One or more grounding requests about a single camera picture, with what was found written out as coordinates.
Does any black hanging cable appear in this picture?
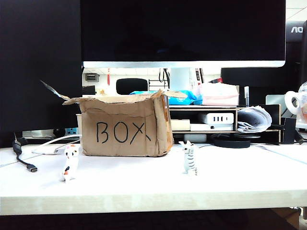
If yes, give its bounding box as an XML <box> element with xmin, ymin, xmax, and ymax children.
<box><xmin>158</xmin><ymin>68</ymin><xmax>171</xmax><ymax>88</ymax></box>

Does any black monitor screen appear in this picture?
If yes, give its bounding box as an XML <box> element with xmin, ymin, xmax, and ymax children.
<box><xmin>0</xmin><ymin>0</ymin><xmax>83</xmax><ymax>148</ymax></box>

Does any white multi-port charger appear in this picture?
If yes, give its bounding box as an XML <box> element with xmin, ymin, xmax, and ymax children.
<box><xmin>198</xmin><ymin>112</ymin><xmax>235</xmax><ymax>125</ymax></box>

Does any white ceramic mug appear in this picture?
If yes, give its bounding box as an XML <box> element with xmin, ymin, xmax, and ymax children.
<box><xmin>284</xmin><ymin>81</ymin><xmax>307</xmax><ymax>129</ymax></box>

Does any beige small box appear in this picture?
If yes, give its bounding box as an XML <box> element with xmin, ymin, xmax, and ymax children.
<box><xmin>170</xmin><ymin>119</ymin><xmax>191</xmax><ymax>131</ymax></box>

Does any black small box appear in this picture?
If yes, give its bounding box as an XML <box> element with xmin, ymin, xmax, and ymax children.
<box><xmin>281</xmin><ymin>116</ymin><xmax>298</xmax><ymax>144</ymax></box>

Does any silver metal stand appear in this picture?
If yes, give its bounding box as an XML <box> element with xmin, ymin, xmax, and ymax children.
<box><xmin>265</xmin><ymin>94</ymin><xmax>287</xmax><ymax>118</ymax></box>

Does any flat white box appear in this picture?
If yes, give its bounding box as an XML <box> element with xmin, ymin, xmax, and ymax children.
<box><xmin>190</xmin><ymin>123</ymin><xmax>235</xmax><ymax>132</ymax></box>

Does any rolled stack of papers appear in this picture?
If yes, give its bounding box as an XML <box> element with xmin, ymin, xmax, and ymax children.
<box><xmin>237</xmin><ymin>106</ymin><xmax>273</xmax><ymax>134</ymax></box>

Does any large silver-bezel monitor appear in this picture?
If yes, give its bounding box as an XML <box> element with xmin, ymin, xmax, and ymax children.
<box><xmin>80</xmin><ymin>0</ymin><xmax>286</xmax><ymax>91</ymax></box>

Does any black USB-C cable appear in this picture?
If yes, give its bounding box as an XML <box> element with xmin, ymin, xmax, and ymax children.
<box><xmin>12</xmin><ymin>133</ymin><xmax>38</xmax><ymax>173</ymax></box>

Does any pink tissue pack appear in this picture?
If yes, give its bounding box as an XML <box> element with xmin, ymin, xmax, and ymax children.
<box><xmin>196</xmin><ymin>82</ymin><xmax>240</xmax><ymax>106</ymax></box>

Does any wooden desk shelf organizer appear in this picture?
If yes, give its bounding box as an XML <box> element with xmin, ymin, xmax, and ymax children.
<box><xmin>167</xmin><ymin>104</ymin><xmax>282</xmax><ymax>146</ymax></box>

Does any blue wet wipes pack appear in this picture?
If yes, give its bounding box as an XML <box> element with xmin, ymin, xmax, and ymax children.
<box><xmin>129</xmin><ymin>90</ymin><xmax>203</xmax><ymax>105</ymax></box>

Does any white cable with adapter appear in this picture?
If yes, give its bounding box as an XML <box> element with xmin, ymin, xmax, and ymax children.
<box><xmin>31</xmin><ymin>134</ymin><xmax>83</xmax><ymax>155</ymax></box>

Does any brown cardboard carton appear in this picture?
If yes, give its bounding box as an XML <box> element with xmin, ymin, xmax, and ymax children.
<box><xmin>272</xmin><ymin>207</ymin><xmax>302</xmax><ymax>230</ymax></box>

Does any power strip with blue socket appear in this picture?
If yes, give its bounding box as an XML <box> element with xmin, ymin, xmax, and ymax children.
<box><xmin>23</xmin><ymin>127</ymin><xmax>80</xmax><ymax>139</ymax></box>

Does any calico cat figurine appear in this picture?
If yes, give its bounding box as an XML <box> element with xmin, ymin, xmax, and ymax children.
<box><xmin>61</xmin><ymin>143</ymin><xmax>80</xmax><ymax>183</ymax></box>

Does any black office chair back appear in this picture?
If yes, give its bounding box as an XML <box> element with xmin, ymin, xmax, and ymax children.
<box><xmin>116</xmin><ymin>78</ymin><xmax>149</xmax><ymax>95</ymax></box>

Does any grey striped cat figurine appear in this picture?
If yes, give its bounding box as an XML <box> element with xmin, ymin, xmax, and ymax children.
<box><xmin>178</xmin><ymin>140</ymin><xmax>199</xmax><ymax>176</ymax></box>

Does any brown cardboard box marked BOX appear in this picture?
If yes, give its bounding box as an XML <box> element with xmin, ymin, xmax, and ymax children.
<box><xmin>40</xmin><ymin>80</ymin><xmax>188</xmax><ymax>158</ymax></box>

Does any black AOC monitor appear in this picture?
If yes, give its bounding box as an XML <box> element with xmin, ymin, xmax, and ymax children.
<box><xmin>285</xmin><ymin>20</ymin><xmax>307</xmax><ymax>43</ymax></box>

